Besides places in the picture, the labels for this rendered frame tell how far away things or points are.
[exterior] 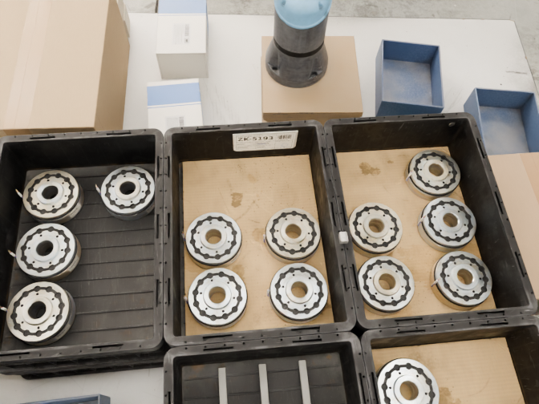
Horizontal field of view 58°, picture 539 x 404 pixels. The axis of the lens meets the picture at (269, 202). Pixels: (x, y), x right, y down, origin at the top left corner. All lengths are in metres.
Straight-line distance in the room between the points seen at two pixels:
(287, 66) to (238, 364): 0.65
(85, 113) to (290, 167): 0.42
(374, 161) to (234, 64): 0.49
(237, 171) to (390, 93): 0.51
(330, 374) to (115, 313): 0.38
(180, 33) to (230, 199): 0.50
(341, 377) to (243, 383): 0.17
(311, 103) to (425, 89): 0.34
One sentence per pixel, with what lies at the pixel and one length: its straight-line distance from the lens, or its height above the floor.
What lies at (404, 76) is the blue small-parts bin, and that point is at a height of 0.70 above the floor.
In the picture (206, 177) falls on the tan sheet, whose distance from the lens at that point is 0.98.
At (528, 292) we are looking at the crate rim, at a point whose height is 0.93.
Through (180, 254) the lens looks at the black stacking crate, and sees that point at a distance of 0.92.
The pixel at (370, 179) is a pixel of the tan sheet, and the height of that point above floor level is 0.83.
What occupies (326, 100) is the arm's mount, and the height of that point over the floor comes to 0.78.
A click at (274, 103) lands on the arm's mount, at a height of 0.78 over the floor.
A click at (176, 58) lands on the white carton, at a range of 1.25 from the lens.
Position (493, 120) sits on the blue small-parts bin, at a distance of 1.36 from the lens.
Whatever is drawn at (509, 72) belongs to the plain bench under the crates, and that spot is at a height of 0.70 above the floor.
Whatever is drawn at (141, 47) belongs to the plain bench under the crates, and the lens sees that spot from 1.39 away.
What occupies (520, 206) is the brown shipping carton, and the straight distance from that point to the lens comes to 1.06.
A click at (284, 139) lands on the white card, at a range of 0.95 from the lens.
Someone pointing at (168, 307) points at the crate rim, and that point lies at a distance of 0.78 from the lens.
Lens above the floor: 1.68
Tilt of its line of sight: 64 degrees down
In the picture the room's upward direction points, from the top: 6 degrees clockwise
